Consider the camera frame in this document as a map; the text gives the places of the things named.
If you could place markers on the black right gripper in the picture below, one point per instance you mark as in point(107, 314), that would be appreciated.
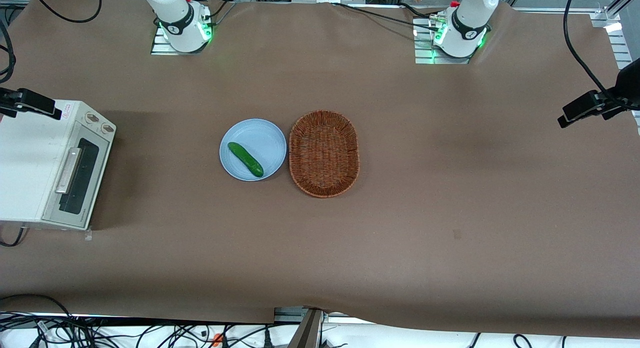
point(10, 99)

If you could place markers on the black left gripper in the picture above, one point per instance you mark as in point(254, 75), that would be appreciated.
point(607, 102)

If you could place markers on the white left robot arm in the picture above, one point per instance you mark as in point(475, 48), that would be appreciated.
point(467, 23)

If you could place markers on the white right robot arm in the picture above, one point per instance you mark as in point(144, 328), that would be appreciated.
point(175, 18)

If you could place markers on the beige oven knob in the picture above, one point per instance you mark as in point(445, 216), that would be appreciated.
point(106, 128)
point(91, 118)

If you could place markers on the white toaster oven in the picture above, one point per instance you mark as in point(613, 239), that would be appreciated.
point(25, 163)

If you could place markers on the red white warning sticker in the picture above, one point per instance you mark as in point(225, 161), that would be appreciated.
point(67, 110)

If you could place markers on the small clear plastic block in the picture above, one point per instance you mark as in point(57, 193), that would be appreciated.
point(88, 234)

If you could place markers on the brown paper table cover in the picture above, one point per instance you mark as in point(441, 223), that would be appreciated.
point(450, 188)

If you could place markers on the green cucumber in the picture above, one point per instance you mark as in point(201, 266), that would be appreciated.
point(245, 159)

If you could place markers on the light blue round plate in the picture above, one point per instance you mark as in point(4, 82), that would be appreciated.
point(260, 138)

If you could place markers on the brown oval wicker basket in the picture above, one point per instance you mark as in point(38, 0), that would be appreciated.
point(324, 155)

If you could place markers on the black power plug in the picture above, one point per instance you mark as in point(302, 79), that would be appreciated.
point(267, 340)

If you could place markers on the slotted aluminium rail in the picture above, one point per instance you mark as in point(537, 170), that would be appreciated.
point(622, 48)

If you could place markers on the aluminium corner bracket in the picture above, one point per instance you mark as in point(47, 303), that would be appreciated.
point(605, 19)

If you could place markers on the aluminium table edge bracket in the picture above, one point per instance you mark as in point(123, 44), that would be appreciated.
point(287, 315)

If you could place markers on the aluminium camera post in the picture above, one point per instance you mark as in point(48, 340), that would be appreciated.
point(307, 333)

